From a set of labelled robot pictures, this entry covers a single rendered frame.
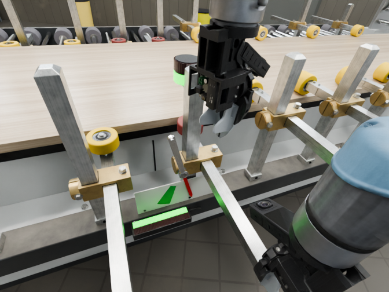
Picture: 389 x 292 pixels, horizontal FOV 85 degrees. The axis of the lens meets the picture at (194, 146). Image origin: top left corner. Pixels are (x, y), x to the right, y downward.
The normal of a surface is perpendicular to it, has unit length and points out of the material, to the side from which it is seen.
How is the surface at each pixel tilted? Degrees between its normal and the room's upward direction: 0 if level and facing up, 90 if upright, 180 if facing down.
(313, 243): 89
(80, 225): 0
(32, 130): 0
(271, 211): 30
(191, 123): 90
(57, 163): 90
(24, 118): 0
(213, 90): 90
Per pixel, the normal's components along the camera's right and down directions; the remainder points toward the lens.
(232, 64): 0.66, 0.52
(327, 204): -0.96, 0.13
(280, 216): -0.15, -0.96
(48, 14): -0.06, 0.65
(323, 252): -0.64, 0.47
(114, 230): 0.07, -0.75
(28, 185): 0.36, 0.63
